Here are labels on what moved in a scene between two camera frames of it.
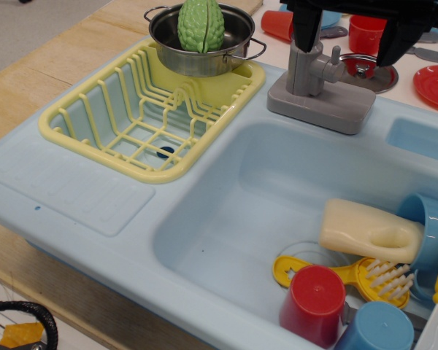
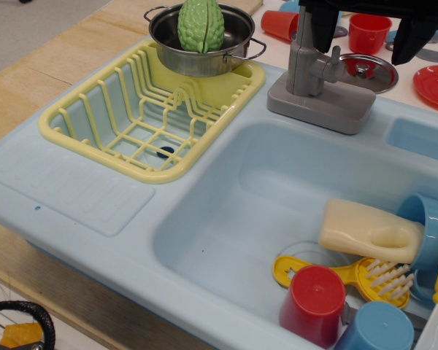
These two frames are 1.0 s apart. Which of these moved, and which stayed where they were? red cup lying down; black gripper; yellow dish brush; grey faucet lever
Moved: black gripper
Stayed: yellow dish brush; grey faucet lever; red cup lying down
